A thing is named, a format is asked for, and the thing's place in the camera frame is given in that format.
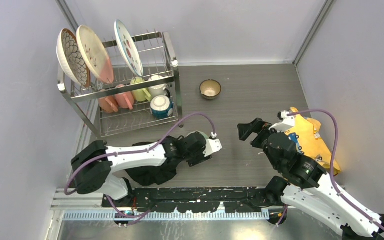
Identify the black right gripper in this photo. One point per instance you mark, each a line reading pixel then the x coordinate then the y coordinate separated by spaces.
pixel 244 129

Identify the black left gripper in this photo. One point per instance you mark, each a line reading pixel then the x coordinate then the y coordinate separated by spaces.
pixel 201 158

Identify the dark blue bowl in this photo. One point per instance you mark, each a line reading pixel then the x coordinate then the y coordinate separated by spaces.
pixel 161 107

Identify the white ribbed mug black handle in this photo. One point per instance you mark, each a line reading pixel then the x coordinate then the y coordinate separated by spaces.
pixel 160 89

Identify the light green mug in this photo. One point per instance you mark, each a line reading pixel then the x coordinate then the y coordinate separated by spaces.
pixel 140 95

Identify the watermelon pattern plate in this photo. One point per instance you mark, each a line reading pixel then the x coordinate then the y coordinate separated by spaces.
pixel 128 49

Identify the pink and cream plate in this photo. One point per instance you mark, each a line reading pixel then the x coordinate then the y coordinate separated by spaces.
pixel 95 54

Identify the flower pattern brown-rim plate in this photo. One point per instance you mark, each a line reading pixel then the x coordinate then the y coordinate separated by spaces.
pixel 70 58

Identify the mint green bowl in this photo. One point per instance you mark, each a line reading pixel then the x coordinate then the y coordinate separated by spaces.
pixel 204 135

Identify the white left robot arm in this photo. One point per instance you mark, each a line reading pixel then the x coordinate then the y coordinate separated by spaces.
pixel 146 163

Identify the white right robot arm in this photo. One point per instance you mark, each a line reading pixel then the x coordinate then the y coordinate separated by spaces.
pixel 306 178

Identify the metal dish rack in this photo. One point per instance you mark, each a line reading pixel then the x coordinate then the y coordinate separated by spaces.
pixel 158 57

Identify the black cloth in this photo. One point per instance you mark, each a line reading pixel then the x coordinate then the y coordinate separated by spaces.
pixel 149 175

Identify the brown bowl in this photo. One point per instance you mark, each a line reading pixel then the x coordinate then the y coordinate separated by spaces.
pixel 210 89

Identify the yellow cartoon cloth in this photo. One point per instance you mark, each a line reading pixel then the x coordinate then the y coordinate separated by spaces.
pixel 306 135

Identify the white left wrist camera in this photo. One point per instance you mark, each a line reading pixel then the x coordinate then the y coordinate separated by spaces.
pixel 213 145

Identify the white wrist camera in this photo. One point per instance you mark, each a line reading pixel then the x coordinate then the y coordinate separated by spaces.
pixel 213 145
pixel 286 122

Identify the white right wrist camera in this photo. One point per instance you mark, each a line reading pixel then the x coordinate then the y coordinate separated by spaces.
pixel 286 122

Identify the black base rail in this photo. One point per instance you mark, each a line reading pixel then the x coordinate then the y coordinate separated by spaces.
pixel 198 199

